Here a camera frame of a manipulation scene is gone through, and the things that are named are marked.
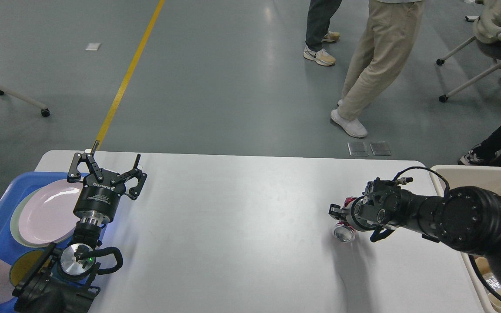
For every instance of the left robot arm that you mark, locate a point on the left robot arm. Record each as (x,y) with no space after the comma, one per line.
(61,279)

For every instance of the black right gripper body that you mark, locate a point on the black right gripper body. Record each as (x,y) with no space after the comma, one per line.
(379,206)

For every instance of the person in khaki trousers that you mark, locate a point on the person in khaki trousers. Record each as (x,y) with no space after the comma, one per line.
(383,49)

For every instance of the person in dark jeans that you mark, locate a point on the person in dark jeans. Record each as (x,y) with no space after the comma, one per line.
(319,15)

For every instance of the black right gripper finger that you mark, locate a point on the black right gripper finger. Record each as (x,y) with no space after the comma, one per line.
(340,213)

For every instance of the green plate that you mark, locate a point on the green plate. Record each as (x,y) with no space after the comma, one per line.
(14,222)

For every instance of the pink plate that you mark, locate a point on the pink plate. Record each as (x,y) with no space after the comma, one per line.
(48,216)

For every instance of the crushed red can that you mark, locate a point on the crushed red can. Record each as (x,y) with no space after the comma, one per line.
(345,232)

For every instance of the white paper cup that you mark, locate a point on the white paper cup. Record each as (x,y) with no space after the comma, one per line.
(500,302)

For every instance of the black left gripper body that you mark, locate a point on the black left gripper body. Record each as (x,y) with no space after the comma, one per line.
(100,198)

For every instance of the teal mug yellow inside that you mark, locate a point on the teal mug yellow inside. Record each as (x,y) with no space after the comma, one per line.
(22,266)

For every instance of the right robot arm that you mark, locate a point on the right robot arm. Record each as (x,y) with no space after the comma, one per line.
(466,218)

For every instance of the beige plastic bin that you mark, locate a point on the beige plastic bin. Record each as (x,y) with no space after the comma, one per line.
(488,178)

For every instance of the metal floor plate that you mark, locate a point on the metal floor plate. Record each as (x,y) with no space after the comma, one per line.
(371,148)

